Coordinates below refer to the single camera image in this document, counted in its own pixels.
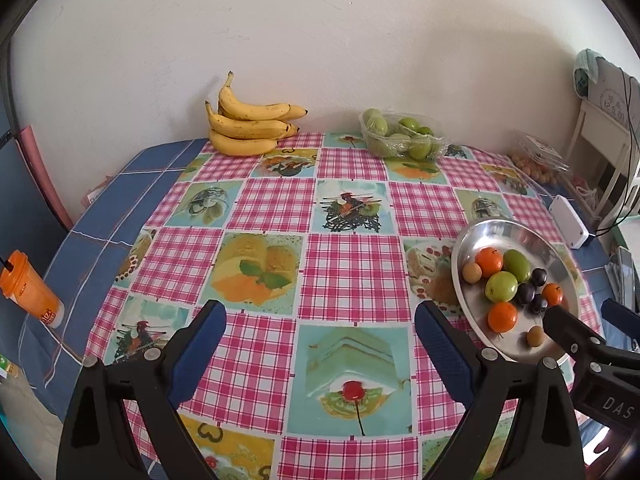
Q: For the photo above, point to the large orange mandarin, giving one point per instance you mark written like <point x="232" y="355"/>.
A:
<point x="502" y="317"/>

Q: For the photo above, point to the white wooden stand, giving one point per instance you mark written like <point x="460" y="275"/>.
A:
<point x="600" y="125"/>

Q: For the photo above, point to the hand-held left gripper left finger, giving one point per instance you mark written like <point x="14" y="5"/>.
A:
<point x="197" y="350"/>

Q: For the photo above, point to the grey slim case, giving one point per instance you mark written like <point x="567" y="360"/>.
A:
<point x="626" y="275"/>

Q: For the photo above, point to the round metal bowl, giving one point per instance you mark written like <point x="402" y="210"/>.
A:
<point x="492" y="235"/>

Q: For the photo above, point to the small orange mandarin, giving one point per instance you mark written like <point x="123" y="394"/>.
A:
<point x="553" y="294"/>

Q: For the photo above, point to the pink checkered printed tablecloth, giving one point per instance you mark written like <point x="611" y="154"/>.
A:
<point x="350" y="270"/>

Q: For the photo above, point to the oval green jujube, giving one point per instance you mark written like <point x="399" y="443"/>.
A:
<point x="517" y="265"/>

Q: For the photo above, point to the orange plastic cup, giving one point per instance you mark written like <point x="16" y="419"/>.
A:
<point x="27" y="285"/>

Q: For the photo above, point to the dark purple plum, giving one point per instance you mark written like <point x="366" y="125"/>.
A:
<point x="525" y="293"/>
<point x="539" y="276"/>
<point x="538" y="304"/>

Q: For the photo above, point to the clear plastic bag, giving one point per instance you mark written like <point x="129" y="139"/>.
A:
<point x="587" y="192"/>

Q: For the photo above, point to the grey printed album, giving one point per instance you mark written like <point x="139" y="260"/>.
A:
<point x="612" y="95"/>

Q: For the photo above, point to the pile of packed green jujubes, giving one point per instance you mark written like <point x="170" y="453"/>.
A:
<point x="377" y="122"/>

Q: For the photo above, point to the single brown longan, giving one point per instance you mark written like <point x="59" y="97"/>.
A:
<point x="536" y="336"/>
<point x="471" y="272"/>

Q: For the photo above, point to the clear plastic fruit tray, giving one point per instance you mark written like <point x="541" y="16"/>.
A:
<point x="435" y="147"/>

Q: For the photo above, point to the round green jujube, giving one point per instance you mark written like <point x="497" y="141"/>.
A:
<point x="501" y="286"/>

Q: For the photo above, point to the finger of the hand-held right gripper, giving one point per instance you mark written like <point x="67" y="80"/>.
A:
<point x="620" y="312"/>
<point x="570" y="332"/>

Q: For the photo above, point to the white plastic box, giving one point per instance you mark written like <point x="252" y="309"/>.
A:
<point x="567" y="220"/>

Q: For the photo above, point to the clear plastic clamshell box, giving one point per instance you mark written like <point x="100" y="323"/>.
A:
<point x="542" y="145"/>

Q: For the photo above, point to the medium orange mandarin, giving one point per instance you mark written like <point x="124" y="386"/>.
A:
<point x="489" y="261"/>

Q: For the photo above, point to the yellow banana bunch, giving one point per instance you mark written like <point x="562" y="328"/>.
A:
<point x="245" y="130"/>

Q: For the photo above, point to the heap of tan longans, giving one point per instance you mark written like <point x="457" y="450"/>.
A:
<point x="537" y="170"/>

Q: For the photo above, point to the teal cloth bag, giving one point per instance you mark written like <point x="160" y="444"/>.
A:
<point x="582" y="72"/>

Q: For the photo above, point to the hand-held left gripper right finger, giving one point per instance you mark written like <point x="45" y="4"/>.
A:
<point x="445" y="355"/>

